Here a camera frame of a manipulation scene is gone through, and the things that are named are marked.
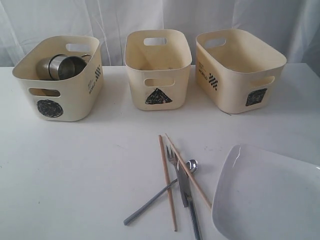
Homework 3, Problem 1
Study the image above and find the white square plate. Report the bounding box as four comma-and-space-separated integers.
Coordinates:
211, 144, 320, 240

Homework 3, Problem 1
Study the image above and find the steel mug front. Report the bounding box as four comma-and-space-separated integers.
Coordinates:
48, 53, 92, 81

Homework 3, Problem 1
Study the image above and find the wooden chopstick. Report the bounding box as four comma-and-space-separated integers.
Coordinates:
165, 133, 212, 211
158, 135, 178, 232

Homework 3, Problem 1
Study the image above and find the steel mug with handle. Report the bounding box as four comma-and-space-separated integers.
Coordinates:
35, 57, 53, 81

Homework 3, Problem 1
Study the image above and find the cream bin triangle mark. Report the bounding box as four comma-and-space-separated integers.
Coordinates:
125, 29, 192, 111

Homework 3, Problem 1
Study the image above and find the cream bin circle mark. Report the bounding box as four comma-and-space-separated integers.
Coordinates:
12, 35, 104, 122

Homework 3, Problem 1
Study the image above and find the cream bin square mark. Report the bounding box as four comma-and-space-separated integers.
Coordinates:
195, 28, 287, 114

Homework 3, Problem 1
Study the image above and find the steel spoon grey handle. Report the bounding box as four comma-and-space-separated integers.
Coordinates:
123, 159, 198, 226

